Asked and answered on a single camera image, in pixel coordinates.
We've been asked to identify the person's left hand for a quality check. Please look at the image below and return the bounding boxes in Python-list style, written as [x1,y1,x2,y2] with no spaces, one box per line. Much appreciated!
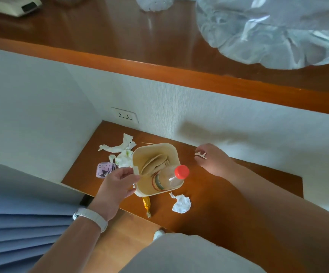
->
[88,167,141,222]

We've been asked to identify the person's right hand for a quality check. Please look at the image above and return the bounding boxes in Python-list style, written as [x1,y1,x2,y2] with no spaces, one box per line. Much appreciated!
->
[195,143,239,178]

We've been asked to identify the cream plastic waste bin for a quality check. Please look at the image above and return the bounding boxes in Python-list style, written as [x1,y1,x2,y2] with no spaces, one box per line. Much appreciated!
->
[132,143,185,198]

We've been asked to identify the person's left forearm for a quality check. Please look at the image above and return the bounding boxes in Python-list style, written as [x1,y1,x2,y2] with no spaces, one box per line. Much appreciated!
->
[29,216,102,273]

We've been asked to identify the person's right forearm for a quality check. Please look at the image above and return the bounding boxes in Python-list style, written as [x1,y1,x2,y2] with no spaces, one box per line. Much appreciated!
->
[229,162,329,273]

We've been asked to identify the yellow twisted wrapper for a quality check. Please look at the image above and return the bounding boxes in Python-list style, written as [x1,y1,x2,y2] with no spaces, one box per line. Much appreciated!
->
[142,196,152,219]

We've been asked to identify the crumpled white green wrapper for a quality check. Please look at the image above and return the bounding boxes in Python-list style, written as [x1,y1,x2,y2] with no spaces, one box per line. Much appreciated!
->
[108,149,134,169]

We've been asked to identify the purple cartoon packet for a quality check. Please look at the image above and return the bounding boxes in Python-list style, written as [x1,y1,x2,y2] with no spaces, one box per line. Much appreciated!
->
[96,162,118,179]

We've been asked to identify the brown paper bag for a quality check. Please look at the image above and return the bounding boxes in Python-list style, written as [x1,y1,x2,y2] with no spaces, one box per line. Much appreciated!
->
[140,153,172,179]

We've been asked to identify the clear bottle with red cap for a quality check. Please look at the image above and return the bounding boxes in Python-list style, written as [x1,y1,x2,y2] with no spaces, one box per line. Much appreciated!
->
[152,164,190,192]

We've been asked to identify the white wristband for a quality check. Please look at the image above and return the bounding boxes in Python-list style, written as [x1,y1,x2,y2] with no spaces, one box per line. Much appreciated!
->
[72,208,108,233]

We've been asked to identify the crumpled white tissue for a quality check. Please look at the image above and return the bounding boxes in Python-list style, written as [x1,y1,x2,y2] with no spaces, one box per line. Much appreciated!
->
[169,192,192,214]

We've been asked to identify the torn white paper strip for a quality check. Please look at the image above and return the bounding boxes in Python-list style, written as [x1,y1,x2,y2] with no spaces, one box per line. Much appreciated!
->
[98,133,137,153]

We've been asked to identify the grey shorts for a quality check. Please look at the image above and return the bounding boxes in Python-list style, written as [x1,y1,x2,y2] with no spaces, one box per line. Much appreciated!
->
[118,233,267,273]

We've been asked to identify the blue curtain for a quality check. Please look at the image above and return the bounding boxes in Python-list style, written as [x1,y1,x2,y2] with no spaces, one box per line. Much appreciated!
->
[0,157,94,273]

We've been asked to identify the large clear plastic bag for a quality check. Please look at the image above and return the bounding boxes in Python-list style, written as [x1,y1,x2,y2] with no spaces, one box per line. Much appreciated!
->
[195,0,329,70]

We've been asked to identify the beige plastic device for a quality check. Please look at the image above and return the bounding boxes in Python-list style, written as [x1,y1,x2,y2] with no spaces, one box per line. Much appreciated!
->
[0,0,43,17]

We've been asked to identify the white wall socket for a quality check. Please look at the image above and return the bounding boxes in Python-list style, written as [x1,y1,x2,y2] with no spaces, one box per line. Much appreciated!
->
[111,107,140,124]

